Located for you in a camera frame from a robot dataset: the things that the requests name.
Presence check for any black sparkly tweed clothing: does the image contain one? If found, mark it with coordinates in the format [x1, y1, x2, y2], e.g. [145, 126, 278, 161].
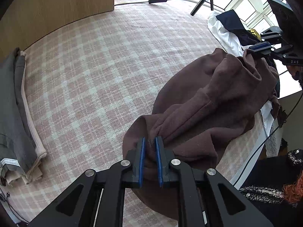
[239, 149, 302, 226]

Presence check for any navy blue garment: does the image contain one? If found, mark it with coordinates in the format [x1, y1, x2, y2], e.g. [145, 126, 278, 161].
[216, 9, 281, 99]

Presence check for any black tripod stand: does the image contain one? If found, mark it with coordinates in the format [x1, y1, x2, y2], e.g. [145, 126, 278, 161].
[180, 0, 222, 16]

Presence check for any pink plaid tablecloth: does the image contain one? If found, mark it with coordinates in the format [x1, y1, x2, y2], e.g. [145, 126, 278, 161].
[0, 0, 266, 227]

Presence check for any wooden board panel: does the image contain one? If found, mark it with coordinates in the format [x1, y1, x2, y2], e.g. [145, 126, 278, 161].
[1, 0, 114, 59]

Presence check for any brown fleece garment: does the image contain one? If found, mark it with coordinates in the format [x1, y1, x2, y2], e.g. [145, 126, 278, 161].
[122, 48, 280, 219]

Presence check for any black yellow patterned garment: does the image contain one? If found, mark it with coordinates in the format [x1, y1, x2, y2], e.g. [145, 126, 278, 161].
[248, 29, 261, 41]

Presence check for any right hand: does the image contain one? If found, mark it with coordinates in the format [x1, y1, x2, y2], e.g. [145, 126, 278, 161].
[287, 66, 303, 88]

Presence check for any folded grey garment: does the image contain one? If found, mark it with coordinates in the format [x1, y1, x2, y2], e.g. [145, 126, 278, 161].
[1, 48, 37, 186]

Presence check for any folded beige garment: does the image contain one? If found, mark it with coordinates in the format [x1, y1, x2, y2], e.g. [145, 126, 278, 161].
[6, 51, 47, 186]

